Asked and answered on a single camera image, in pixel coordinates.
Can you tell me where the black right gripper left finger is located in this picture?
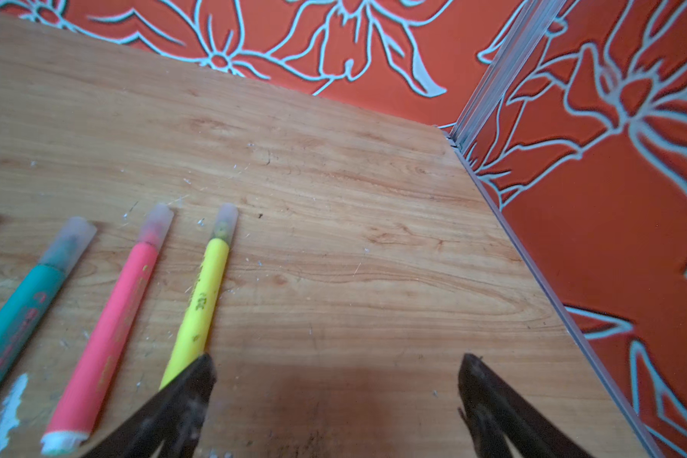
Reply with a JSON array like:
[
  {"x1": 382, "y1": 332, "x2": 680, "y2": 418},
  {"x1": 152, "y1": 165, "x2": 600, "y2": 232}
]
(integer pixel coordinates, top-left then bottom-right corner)
[{"x1": 85, "y1": 354, "x2": 217, "y2": 457}]

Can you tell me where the aluminium frame bottom rail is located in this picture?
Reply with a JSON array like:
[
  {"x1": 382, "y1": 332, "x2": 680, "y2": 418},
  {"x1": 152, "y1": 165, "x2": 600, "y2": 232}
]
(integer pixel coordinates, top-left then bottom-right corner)
[{"x1": 446, "y1": 137, "x2": 664, "y2": 457}]

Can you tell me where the yellow highlighter pen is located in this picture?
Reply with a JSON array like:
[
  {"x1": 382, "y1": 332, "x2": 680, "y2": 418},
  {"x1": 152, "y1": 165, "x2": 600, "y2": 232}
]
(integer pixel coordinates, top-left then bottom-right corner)
[{"x1": 160, "y1": 238, "x2": 230, "y2": 389}]

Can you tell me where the green marker pen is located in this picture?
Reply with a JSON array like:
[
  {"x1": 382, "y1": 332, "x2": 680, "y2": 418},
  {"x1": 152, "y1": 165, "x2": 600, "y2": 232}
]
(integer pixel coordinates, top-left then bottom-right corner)
[{"x1": 0, "y1": 264, "x2": 67, "y2": 384}]

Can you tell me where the translucent frosted pen cap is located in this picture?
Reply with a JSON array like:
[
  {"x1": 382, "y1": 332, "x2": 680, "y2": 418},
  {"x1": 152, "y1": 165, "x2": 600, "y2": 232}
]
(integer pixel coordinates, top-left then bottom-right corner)
[{"x1": 211, "y1": 203, "x2": 239, "y2": 245}]

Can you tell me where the pink highlighter pen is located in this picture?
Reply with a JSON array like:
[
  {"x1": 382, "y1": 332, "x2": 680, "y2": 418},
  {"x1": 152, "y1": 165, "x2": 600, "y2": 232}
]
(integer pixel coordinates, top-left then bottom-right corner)
[{"x1": 40, "y1": 242, "x2": 160, "y2": 456}]

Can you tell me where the aluminium frame corner post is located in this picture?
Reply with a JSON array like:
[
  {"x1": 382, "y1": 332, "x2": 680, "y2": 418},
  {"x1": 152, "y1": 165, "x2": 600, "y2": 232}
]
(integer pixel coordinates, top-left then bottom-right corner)
[{"x1": 450, "y1": 0, "x2": 565, "y2": 150}]

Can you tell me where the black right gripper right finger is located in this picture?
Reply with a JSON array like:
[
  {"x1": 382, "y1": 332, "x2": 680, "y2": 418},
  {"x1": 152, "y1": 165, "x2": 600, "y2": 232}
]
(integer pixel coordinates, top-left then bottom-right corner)
[{"x1": 458, "y1": 353, "x2": 590, "y2": 457}]

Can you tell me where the translucent green marker cap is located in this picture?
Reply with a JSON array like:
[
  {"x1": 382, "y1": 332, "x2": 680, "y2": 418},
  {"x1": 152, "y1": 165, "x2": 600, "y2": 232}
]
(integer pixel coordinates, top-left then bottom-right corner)
[{"x1": 38, "y1": 217, "x2": 97, "y2": 275}]

